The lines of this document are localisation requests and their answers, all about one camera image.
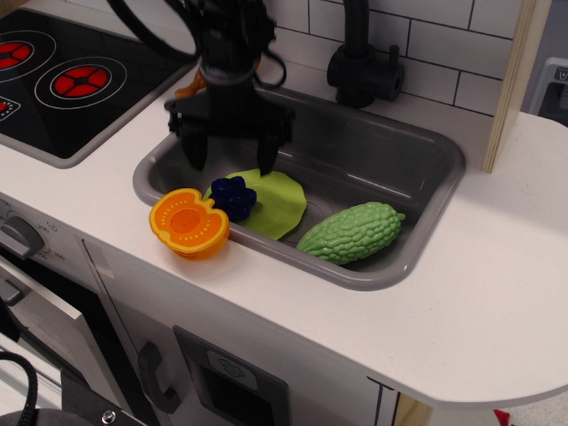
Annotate grey appliance in background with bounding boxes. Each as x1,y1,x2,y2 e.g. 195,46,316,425
528,57,567,127

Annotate light green plastic plate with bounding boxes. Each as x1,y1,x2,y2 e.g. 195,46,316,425
205,169,307,240

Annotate black braided cable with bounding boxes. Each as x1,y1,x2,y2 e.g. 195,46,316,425
0,351,40,425

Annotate orange toy pumpkin half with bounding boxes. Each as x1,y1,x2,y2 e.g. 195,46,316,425
149,188,230,260

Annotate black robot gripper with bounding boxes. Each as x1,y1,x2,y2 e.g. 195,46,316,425
165,86,295,176

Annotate brown toy chicken drumstick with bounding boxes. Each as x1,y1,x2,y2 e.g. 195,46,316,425
175,59,261,99

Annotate blue toy blueberries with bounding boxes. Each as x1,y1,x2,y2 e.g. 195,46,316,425
209,176,257,222

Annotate grey cabinet door handle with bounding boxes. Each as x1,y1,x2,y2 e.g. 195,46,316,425
137,342,181,414

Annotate black toy stove top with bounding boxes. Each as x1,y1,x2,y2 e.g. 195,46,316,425
1,9,188,169

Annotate black toy faucet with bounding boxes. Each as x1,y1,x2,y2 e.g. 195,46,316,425
327,0,405,108

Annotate grey oven door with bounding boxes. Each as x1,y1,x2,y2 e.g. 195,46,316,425
1,258,126,407

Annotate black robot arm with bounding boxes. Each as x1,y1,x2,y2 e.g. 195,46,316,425
109,1,295,175

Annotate green toy bitter melon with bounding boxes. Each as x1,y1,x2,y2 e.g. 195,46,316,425
296,201,406,265

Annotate grey dishwasher panel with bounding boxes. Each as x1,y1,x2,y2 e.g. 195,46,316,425
173,326,292,425

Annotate grey oven knob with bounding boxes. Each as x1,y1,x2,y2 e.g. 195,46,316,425
1,217,44,260

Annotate light wooden side post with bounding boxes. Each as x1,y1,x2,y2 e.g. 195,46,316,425
481,0,551,173

